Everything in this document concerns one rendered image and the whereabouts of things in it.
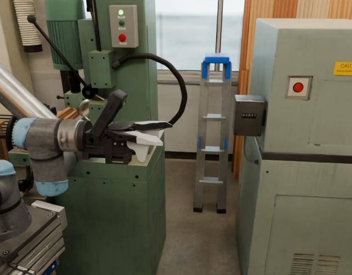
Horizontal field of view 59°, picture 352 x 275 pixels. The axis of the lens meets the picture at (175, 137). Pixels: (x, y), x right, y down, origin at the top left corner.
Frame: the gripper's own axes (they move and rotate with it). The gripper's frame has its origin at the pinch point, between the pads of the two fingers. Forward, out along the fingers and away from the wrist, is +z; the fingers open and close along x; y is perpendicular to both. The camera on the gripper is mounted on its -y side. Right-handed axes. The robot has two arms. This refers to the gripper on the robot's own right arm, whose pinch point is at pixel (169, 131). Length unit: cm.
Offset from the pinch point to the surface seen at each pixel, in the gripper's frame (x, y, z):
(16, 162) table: -53, 31, -74
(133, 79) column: -72, -3, -26
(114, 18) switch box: -63, -28, -31
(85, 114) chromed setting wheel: -73, 14, -49
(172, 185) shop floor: -185, 100, -21
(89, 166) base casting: -68, 38, -47
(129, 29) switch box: -63, -24, -25
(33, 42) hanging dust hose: -198, -20, -142
